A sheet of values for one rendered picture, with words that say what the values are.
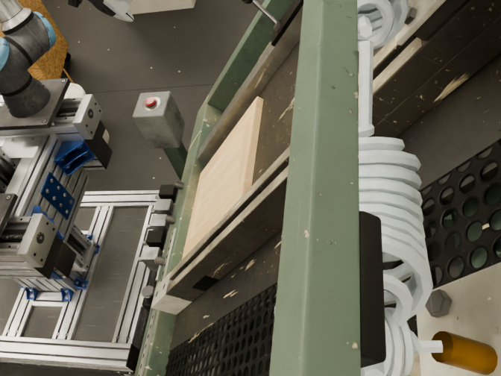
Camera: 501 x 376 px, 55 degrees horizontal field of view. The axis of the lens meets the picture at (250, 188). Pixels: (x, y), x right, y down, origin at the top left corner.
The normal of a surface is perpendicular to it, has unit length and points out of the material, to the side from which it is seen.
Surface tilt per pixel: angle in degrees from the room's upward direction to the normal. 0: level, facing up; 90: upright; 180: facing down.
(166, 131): 90
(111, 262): 0
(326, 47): 37
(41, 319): 0
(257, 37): 90
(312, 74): 53
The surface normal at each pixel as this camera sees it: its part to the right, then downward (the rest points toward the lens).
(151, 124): -0.11, 0.83
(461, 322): -0.89, -0.33
